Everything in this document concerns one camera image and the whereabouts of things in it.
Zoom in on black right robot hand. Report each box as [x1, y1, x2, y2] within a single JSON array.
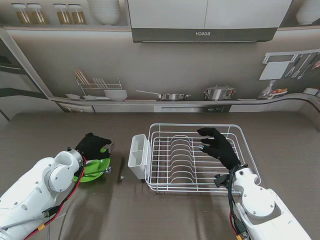
[[196, 127, 242, 171]]

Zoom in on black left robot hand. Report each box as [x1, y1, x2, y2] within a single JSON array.
[[74, 133, 113, 161]]

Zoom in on metal fork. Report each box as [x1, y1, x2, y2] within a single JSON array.
[[104, 142, 117, 154]]

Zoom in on metal spoon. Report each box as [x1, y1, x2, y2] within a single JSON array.
[[84, 166, 113, 176]]

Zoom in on white plastic utensil caddy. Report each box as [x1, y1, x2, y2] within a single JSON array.
[[127, 133, 151, 180]]

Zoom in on green plastic bowl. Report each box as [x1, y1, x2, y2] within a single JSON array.
[[72, 147, 112, 184]]

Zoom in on printed kitchen backdrop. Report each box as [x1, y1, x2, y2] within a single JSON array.
[[0, 0, 320, 133]]

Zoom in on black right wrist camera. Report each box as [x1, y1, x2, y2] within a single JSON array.
[[213, 173, 231, 188]]

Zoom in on right arm black cable bundle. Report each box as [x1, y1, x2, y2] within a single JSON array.
[[226, 163, 251, 240]]

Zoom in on white wire dish rack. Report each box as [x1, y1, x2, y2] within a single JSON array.
[[144, 122, 262, 195]]

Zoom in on left arm grey data cable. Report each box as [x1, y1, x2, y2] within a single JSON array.
[[0, 209, 57, 230]]

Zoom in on left arm red power cable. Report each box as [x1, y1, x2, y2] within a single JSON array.
[[23, 156, 88, 240]]

